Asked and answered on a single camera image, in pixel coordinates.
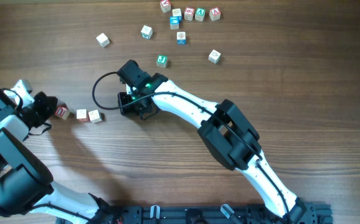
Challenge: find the wooden block red side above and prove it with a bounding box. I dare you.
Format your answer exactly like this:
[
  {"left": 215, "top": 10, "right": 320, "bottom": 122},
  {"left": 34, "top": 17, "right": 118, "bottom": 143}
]
[{"left": 55, "top": 106, "right": 70, "bottom": 119}]

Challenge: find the plain wooden block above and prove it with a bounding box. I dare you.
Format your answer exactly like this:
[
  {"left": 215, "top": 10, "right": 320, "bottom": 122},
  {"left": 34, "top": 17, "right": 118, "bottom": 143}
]
[
  {"left": 76, "top": 109, "right": 89, "bottom": 121},
  {"left": 96, "top": 33, "right": 110, "bottom": 47}
]

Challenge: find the wooden block faint picture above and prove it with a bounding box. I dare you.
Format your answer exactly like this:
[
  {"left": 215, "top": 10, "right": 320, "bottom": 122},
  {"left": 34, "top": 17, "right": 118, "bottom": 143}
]
[{"left": 88, "top": 110, "right": 102, "bottom": 123}]

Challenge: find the wooden block circle picture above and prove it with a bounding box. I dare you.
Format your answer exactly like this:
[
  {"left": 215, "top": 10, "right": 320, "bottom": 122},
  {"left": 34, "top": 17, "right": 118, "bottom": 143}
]
[{"left": 156, "top": 55, "right": 168, "bottom": 68}]

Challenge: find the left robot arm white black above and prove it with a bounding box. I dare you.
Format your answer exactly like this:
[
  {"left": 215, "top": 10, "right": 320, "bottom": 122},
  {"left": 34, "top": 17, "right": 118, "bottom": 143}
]
[{"left": 0, "top": 88, "right": 113, "bottom": 223}]

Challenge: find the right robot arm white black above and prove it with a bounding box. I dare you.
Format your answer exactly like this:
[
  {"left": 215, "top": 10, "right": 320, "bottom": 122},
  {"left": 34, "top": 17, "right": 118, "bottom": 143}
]
[{"left": 117, "top": 60, "right": 306, "bottom": 223}]

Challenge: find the wooden block green side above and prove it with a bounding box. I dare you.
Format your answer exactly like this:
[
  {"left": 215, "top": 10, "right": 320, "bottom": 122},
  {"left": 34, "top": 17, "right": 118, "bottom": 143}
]
[{"left": 141, "top": 25, "right": 153, "bottom": 39}]

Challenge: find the wooden block blue side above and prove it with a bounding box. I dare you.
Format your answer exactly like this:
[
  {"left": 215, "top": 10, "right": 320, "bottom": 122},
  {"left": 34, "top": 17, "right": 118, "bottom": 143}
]
[{"left": 176, "top": 32, "right": 186, "bottom": 45}]

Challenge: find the wooden block star picture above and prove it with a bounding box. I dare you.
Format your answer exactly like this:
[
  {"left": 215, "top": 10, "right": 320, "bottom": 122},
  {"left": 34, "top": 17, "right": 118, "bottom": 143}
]
[{"left": 208, "top": 50, "right": 221, "bottom": 64}]

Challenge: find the blue top wooden block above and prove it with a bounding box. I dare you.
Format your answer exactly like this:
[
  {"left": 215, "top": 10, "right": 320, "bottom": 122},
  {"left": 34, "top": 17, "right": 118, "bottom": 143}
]
[{"left": 169, "top": 16, "right": 179, "bottom": 29}]

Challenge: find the plain top block on blue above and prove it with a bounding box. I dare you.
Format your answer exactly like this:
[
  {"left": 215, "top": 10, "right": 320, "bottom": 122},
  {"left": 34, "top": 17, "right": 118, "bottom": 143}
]
[{"left": 172, "top": 8, "right": 182, "bottom": 17}]

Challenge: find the red letter block top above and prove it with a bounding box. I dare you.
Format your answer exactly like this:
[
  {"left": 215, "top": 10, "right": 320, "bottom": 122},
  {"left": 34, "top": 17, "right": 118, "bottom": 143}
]
[{"left": 159, "top": 0, "right": 171, "bottom": 13}]

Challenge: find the red number nine block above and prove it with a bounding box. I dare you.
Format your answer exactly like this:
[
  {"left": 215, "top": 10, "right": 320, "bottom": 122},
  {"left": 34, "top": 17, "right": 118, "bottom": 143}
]
[{"left": 184, "top": 7, "right": 195, "bottom": 21}]

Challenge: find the green letter A block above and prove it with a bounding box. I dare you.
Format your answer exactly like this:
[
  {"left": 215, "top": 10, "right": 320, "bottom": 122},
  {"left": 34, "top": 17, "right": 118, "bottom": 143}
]
[{"left": 194, "top": 7, "right": 206, "bottom": 21}]

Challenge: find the red letter A block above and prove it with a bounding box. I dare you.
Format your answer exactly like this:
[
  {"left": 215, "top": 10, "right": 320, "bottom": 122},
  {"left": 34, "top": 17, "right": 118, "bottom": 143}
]
[{"left": 209, "top": 7, "right": 221, "bottom": 21}]

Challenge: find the black mounting rail base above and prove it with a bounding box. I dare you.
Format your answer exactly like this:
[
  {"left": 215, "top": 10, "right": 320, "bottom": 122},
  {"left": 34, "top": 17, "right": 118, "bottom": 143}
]
[{"left": 55, "top": 203, "right": 335, "bottom": 224}]

